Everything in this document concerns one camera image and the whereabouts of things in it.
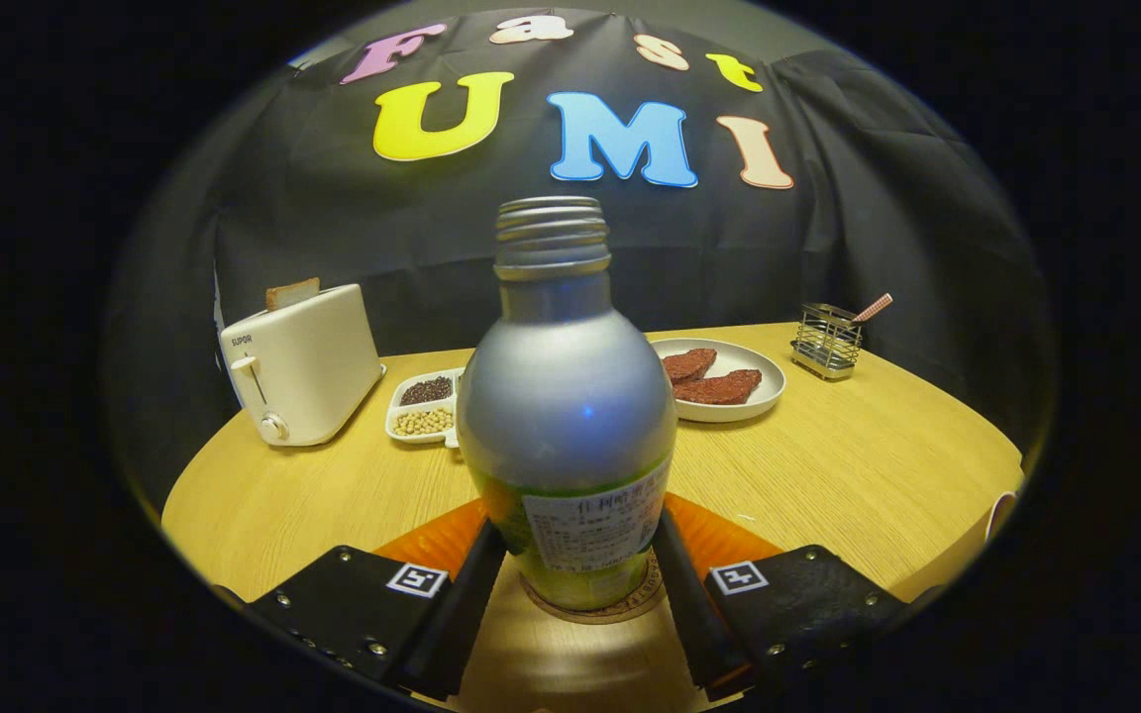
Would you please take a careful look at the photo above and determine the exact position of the toasted bread slice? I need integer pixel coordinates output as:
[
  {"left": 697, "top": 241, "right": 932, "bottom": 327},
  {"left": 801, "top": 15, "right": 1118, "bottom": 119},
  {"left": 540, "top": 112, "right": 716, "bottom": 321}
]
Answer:
[{"left": 265, "top": 277, "right": 322, "bottom": 312}]

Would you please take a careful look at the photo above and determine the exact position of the white divided dish with beans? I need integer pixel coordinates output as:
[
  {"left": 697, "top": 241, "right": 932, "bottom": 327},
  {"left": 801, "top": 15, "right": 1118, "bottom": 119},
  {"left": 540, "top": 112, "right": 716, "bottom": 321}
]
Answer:
[{"left": 385, "top": 367, "right": 466, "bottom": 449}]

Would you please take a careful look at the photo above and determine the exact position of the metal wire basket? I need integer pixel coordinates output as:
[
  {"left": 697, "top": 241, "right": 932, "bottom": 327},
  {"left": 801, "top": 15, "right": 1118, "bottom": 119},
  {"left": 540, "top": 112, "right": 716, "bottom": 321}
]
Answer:
[{"left": 791, "top": 303, "right": 864, "bottom": 381}]

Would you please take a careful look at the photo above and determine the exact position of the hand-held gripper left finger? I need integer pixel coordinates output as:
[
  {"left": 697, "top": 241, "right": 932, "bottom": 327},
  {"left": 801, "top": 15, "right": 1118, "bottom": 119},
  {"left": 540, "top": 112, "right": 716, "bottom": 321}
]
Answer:
[{"left": 219, "top": 498, "right": 510, "bottom": 702}]

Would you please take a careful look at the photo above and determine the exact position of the round wooden coaster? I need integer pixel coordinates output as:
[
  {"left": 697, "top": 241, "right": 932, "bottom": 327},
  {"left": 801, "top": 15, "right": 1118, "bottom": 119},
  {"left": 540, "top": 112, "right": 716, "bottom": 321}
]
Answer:
[{"left": 519, "top": 555, "right": 666, "bottom": 625}]

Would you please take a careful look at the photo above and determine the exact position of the white round plate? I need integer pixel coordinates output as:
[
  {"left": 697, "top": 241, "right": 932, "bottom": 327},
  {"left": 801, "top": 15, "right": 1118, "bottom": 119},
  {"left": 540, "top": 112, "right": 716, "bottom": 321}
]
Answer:
[{"left": 648, "top": 338, "right": 787, "bottom": 424}]

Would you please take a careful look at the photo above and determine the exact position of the white toaster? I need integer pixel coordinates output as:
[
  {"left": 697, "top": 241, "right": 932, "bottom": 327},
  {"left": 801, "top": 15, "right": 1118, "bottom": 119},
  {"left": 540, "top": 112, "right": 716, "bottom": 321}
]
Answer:
[{"left": 219, "top": 283, "right": 386, "bottom": 448}]

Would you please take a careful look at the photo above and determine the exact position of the brown meat slice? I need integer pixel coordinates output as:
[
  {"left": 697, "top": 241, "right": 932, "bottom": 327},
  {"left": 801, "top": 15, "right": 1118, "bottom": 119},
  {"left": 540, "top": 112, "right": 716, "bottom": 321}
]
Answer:
[
  {"left": 661, "top": 348, "right": 718, "bottom": 385},
  {"left": 673, "top": 369, "right": 763, "bottom": 406}
]

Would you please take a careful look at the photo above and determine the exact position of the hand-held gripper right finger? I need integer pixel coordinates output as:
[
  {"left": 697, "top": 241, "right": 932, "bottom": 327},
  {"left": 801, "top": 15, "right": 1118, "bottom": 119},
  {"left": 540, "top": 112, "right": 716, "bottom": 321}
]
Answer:
[{"left": 650, "top": 495, "right": 928, "bottom": 699}]

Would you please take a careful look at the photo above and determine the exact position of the wooden table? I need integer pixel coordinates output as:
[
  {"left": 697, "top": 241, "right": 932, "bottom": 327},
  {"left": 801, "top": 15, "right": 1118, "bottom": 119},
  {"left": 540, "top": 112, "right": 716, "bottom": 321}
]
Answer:
[{"left": 161, "top": 322, "right": 1025, "bottom": 713}]

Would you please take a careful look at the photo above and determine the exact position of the silver bottle with green label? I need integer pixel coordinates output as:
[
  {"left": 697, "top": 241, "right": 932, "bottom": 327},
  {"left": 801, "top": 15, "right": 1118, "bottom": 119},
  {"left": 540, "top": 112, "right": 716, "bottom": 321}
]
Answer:
[{"left": 457, "top": 196, "right": 678, "bottom": 612}]

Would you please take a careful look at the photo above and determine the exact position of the cream cup with wooden handle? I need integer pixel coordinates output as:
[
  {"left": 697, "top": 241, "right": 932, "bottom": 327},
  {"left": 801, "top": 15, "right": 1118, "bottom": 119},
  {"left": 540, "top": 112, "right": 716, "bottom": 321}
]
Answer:
[{"left": 984, "top": 489, "right": 1021, "bottom": 543}]

